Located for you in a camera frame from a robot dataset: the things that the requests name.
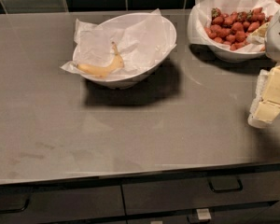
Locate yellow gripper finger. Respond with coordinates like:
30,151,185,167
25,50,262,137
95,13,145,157
246,22,269,45
247,63,280,129

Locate yellow banana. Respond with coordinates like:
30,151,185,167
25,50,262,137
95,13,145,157
76,42,124,78

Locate white bowl with strawberries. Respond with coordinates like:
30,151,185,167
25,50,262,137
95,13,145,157
188,0,280,63

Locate white bowl with banana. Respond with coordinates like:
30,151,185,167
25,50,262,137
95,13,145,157
72,12,177,90

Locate pile of red strawberries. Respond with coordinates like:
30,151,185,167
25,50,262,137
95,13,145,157
204,7,273,51

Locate white label on lower drawer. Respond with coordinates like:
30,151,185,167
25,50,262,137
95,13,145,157
196,208,211,221

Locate right dark drawer front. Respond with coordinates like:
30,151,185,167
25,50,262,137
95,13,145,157
122,171,280,215

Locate dark drawer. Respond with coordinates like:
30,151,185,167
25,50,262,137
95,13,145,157
122,171,280,215
0,186,124,224

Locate left dark drawer front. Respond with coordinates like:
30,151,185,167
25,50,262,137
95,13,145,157
0,186,124,224

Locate right black drawer handle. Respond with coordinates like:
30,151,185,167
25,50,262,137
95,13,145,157
208,175,243,193

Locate black drawer handle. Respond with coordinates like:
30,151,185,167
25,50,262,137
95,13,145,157
208,175,243,193
0,194,30,215

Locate left black drawer handle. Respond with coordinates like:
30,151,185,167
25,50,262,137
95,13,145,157
0,194,30,215

